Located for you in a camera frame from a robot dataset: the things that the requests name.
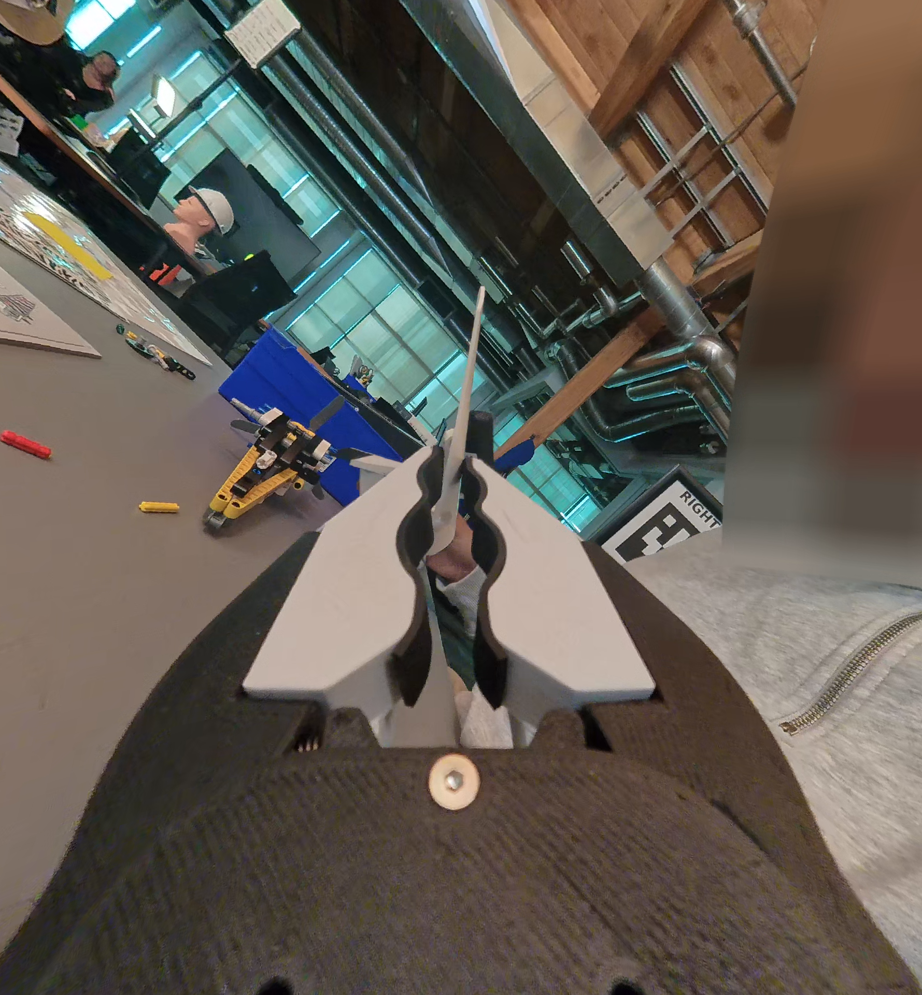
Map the grey lego rotor blade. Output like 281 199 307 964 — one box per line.
420 285 487 747

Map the small black yellow brick assembly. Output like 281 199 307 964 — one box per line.
125 333 197 382

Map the round silver duct pipe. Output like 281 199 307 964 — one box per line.
635 260 739 383

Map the lego instruction booklet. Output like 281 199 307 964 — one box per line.
0 233 103 359

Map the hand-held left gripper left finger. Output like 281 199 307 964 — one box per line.
240 448 462 749

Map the rectangular metal ventilation duct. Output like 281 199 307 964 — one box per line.
399 0 668 285

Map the yellow paper strip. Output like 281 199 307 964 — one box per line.
24 210 114 281

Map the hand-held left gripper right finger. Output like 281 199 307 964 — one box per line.
463 459 657 745

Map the blue plastic bin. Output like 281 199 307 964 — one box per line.
218 322 440 508

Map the mannequin head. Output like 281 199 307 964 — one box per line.
163 188 217 254

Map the printed black white mat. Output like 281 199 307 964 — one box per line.
0 134 215 368

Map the white hanging sign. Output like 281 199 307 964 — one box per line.
223 0 303 68

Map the black monitor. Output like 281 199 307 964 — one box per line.
187 249 300 352

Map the yellow black lego helicopter model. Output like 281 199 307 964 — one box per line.
203 395 354 534

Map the white hard hat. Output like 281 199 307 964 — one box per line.
189 187 236 236

